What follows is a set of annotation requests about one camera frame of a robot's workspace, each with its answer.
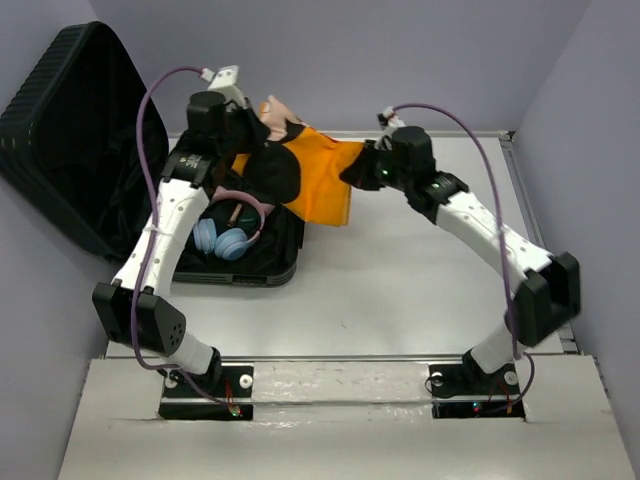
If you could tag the black hard-shell suitcase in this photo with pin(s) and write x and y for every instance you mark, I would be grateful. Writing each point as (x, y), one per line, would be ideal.
(68, 146)

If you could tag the pink blue cat-ear headphones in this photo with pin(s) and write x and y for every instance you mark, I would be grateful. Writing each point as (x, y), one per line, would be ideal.
(233, 243)

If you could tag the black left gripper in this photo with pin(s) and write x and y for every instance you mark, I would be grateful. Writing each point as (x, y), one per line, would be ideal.
(255, 118)

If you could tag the orange black patterned cloth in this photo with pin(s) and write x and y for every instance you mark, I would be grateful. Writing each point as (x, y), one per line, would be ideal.
(299, 167)

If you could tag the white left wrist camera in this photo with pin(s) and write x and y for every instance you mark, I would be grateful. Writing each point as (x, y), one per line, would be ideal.
(224, 81)

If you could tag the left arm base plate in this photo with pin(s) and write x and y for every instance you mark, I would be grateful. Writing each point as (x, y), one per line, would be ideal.
(230, 399)

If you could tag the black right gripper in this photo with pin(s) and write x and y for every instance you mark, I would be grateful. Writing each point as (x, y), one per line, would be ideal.
(361, 174)

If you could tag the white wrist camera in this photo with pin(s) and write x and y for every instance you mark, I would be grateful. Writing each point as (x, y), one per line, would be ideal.
(224, 81)
(389, 121)

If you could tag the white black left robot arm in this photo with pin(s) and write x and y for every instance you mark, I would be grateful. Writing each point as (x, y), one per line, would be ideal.
(132, 307)

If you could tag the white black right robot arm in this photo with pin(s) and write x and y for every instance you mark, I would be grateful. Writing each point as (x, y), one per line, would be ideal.
(543, 290)

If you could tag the rose gold lipstick tube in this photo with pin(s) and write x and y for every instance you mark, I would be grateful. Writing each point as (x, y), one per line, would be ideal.
(234, 216)

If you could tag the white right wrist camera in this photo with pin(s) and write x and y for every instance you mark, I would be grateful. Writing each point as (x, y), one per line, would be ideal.
(389, 121)

